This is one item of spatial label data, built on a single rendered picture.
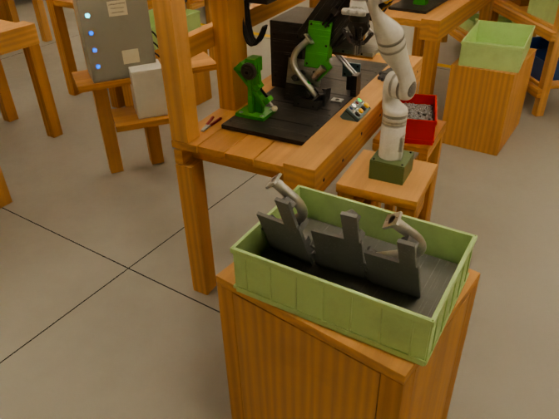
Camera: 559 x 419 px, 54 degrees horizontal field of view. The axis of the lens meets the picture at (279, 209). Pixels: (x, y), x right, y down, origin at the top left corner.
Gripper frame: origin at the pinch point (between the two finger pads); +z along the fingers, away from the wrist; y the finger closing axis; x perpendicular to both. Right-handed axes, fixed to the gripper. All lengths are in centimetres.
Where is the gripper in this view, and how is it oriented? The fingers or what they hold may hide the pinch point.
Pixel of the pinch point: (357, 50)
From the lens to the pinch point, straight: 216.9
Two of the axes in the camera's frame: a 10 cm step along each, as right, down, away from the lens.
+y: -8.8, -2.5, 4.0
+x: -4.7, 4.9, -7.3
